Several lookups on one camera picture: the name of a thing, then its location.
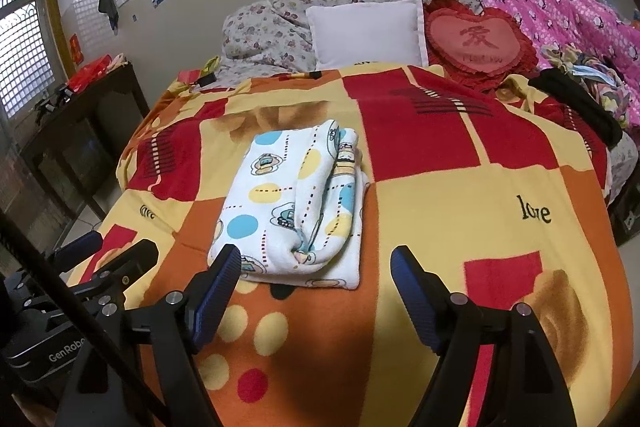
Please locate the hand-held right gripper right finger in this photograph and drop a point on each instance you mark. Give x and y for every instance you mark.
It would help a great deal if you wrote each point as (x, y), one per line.
(415, 302)

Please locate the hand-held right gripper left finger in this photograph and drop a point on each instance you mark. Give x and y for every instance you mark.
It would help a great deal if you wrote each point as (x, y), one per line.
(215, 302)

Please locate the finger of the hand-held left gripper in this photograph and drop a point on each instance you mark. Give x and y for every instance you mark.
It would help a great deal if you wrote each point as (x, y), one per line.
(135, 254)
(82, 243)

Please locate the white cartoon-print baby garment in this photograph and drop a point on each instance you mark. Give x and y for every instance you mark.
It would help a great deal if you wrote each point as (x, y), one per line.
(280, 187)

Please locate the colourful clothes pile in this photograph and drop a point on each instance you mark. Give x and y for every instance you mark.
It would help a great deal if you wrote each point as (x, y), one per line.
(562, 57)

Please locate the dark wooden cabinet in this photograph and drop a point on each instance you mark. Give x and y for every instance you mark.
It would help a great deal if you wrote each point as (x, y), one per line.
(85, 147)

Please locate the red yellow printed blanket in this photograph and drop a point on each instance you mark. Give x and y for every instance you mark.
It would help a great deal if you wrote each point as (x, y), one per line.
(450, 207)

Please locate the black device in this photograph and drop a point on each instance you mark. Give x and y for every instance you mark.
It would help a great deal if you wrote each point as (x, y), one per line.
(55, 99)

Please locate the red bag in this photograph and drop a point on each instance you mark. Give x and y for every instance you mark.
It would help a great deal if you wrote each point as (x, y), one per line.
(87, 74)

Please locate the small black object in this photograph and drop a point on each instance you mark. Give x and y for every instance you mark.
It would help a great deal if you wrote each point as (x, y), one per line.
(207, 80)

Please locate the barred window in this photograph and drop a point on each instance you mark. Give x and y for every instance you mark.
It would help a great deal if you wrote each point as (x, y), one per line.
(27, 42)

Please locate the dark bag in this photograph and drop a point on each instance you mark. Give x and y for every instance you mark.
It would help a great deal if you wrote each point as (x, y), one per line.
(627, 219)

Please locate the dark hanging cloth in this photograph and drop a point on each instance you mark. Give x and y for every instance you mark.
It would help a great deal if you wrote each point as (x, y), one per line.
(107, 2)

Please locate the black garment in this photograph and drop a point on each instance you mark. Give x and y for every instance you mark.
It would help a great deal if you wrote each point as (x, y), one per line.
(585, 107)

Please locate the red heart cushion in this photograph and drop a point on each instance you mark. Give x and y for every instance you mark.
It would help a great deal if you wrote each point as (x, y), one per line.
(480, 42)

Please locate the white pillow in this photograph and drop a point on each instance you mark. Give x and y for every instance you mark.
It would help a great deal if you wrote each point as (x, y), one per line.
(365, 34)

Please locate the blue face mask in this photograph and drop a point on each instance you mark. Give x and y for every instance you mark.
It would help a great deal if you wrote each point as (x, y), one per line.
(595, 74)

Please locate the pink printed quilt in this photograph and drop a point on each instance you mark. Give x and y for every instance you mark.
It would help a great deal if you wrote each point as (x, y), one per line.
(550, 12)

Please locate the red wall paper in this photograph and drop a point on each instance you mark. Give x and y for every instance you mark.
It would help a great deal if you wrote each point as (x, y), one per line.
(76, 49)

